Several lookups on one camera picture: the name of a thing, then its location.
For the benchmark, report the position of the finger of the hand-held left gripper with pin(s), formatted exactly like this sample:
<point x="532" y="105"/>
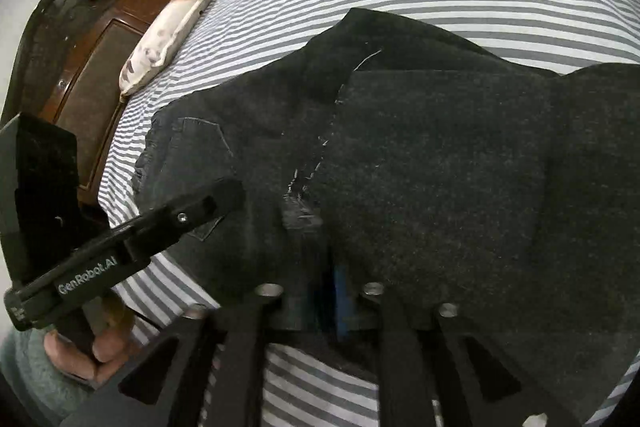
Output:
<point x="200" y="207"/>

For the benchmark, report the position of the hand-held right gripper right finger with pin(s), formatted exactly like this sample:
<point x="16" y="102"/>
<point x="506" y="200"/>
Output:
<point x="344" y="302"/>

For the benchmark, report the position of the person's left hand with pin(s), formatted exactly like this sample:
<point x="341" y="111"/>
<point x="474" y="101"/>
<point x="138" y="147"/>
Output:
<point x="112" y="337"/>

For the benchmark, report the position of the dark carved wooden headboard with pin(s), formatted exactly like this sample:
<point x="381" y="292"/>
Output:
<point x="95" y="17"/>

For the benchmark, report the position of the dark grey denim pants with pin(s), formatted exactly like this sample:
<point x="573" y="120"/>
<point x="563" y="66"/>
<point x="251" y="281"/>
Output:
<point x="425" y="167"/>

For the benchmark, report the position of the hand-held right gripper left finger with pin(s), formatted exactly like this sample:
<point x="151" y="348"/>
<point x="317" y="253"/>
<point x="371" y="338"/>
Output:
<point x="255" y="322"/>

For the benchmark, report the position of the floral pillow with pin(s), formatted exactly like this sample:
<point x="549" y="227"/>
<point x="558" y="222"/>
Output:
<point x="175" y="17"/>

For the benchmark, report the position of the person's left forearm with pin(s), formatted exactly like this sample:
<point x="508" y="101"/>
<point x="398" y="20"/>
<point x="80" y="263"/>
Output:
<point x="30" y="382"/>

